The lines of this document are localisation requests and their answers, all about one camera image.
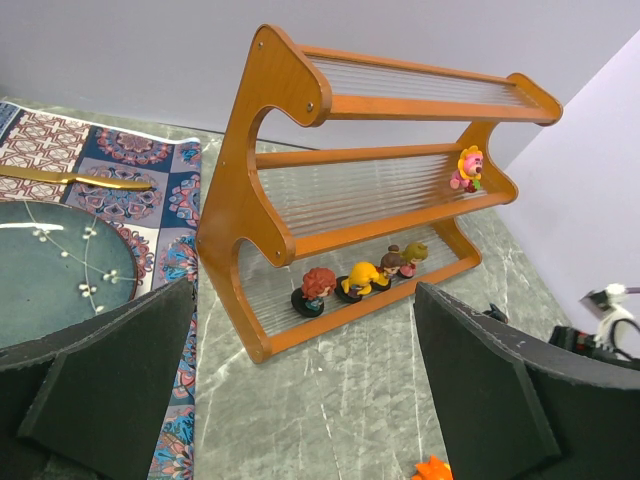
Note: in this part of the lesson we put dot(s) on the black yellow spiky figurine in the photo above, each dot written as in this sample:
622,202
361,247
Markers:
496,313

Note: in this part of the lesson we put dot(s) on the orange dragon toy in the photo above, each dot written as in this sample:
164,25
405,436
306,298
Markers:
433,469

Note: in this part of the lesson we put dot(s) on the gold knife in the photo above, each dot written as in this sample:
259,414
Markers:
66,178

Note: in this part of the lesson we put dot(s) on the pink bear sunflower toy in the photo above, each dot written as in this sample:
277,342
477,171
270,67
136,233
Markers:
468,171

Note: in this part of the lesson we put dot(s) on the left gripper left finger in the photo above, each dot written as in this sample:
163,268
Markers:
95,393

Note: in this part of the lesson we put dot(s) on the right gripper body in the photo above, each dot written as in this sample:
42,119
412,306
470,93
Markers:
582,344

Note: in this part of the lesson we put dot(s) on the brown-haired figurine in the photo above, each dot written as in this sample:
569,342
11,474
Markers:
389,266

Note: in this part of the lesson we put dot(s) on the straw hat figurine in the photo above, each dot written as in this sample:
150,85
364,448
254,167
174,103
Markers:
413,255

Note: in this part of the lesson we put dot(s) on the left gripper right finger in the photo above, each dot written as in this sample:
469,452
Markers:
511,406

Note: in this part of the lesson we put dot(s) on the red-haired figurine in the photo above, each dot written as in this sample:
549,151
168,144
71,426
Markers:
317,284

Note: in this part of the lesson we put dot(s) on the yellow-haired figurine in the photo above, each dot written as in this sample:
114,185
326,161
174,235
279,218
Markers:
363,278

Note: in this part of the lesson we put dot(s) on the orange wooden three-tier shelf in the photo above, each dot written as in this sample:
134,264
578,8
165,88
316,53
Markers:
269,218

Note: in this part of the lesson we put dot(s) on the teal ceramic plate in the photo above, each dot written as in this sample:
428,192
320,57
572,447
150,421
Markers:
60,266

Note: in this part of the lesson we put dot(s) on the patterned blue placemat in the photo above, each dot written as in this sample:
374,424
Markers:
158,224

